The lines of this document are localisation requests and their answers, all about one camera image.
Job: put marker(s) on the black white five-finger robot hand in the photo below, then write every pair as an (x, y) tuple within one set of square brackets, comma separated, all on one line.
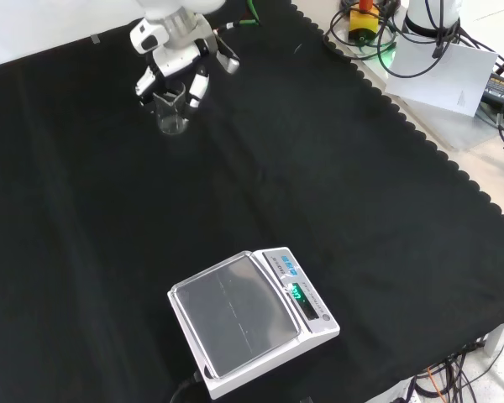
[(174, 59)]

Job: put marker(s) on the small clear glass beaker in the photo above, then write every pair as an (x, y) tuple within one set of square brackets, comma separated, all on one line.
[(172, 113)]

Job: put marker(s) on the white electronic balance steel pan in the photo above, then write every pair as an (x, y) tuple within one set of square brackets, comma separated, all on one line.
[(239, 310)]

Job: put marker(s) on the black bench cloth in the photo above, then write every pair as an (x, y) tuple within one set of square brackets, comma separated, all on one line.
[(277, 168)]

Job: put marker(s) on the yellow stop button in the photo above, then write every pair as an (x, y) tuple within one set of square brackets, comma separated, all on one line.
[(363, 23)]

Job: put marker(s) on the pale board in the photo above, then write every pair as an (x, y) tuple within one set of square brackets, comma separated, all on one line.
[(441, 75)]

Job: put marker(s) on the black power adapter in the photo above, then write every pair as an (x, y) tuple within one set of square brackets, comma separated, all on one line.
[(502, 90)]

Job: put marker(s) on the white bench leg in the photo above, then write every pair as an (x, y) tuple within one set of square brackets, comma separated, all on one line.
[(499, 338)]

